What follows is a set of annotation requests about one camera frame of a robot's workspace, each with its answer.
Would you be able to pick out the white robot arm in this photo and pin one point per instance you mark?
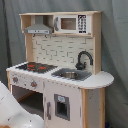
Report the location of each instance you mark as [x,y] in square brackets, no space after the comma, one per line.
[13,115]

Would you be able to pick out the wooden toy kitchen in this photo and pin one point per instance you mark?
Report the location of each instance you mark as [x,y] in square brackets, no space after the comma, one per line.
[87,97]

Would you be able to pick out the grey toy sink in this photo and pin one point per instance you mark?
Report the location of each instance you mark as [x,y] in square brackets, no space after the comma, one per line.
[72,74]

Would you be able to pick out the black toy faucet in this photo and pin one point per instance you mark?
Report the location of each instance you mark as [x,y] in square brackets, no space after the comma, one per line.
[84,61]

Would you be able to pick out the black stovetop red burners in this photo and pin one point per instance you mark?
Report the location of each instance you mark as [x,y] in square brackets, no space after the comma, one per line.
[36,67]

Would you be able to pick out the right stove knob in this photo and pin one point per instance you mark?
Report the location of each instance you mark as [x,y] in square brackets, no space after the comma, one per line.
[33,84]

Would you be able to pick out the stove knob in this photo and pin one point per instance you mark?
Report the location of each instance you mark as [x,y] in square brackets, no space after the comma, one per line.
[33,84]
[15,79]

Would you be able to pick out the grey ice dispenser panel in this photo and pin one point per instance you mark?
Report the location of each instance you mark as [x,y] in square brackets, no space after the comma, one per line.
[62,107]

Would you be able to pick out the white toy microwave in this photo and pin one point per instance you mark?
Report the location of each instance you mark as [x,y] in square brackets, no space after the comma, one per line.
[74,24]

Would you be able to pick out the grey range hood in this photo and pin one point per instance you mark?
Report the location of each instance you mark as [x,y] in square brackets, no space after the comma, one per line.
[39,27]

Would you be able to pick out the left stove knob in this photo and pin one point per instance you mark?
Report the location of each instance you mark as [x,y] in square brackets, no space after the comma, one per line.
[15,79]

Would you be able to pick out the grey cabinet door handle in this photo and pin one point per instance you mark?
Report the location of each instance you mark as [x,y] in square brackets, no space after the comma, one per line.
[48,111]

